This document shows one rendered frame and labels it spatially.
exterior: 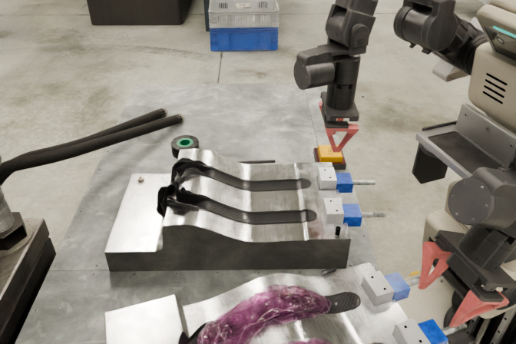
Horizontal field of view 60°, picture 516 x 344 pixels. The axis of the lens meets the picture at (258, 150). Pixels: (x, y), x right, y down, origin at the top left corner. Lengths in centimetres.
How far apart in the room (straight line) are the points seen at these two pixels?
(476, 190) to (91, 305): 72
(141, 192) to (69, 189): 155
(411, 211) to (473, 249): 176
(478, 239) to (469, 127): 39
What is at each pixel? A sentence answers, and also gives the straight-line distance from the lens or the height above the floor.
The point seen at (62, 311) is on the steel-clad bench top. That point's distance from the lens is 99.
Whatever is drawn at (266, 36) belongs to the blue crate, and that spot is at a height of 13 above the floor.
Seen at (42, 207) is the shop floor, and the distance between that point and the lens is 256.
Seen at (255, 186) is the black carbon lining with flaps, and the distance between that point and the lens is 105.
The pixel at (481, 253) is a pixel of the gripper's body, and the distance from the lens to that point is 67.
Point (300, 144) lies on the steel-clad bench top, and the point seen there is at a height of 80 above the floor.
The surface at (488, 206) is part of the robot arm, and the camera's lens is 58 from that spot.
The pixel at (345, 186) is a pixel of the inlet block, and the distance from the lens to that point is 105.
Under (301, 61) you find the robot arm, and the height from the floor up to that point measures 121.
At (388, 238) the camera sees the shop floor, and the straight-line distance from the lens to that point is 224.
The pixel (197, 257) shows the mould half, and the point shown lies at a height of 84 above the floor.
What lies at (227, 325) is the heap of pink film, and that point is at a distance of 79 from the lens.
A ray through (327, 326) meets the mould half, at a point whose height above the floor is 87.
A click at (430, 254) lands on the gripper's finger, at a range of 70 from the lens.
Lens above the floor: 155
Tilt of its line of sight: 35 degrees down
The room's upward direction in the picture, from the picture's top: straight up
